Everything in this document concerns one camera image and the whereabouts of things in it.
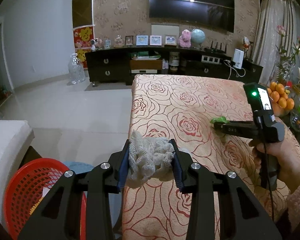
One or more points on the person's right hand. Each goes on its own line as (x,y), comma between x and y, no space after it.
(288,160)

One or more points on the white router box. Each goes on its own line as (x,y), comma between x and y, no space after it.
(237,58)

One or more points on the pink plush toy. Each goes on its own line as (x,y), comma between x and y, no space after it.
(185,39)

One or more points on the green wrapper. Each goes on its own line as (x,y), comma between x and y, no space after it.
(220,119)

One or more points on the bowl of oranges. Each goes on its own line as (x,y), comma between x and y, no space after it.
(281,103)

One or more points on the clear water jug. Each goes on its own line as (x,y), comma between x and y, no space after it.
(76,69)

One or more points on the yellow foam fruit net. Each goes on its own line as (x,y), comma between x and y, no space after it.
(45,191)

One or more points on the red plastic mesh basket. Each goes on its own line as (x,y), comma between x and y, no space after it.
(61,213)

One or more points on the light blue globe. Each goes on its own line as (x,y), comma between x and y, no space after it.
(197,36)

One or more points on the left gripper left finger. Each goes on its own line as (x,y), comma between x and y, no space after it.
(123,166)

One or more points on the wall mounted television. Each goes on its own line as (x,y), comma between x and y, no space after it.
(215,13)

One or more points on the red festive poster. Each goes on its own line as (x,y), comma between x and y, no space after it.
(82,41)

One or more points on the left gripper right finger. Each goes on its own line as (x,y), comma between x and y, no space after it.
(178,165)

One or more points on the rose pattern tablecloth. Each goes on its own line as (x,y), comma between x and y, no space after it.
(181,108)

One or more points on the blue plastic stool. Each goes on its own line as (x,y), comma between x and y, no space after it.
(78,167)

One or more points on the white foam net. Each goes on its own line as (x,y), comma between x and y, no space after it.
(149,157)

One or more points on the black tv cabinet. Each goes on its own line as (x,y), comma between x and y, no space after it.
(122,64)

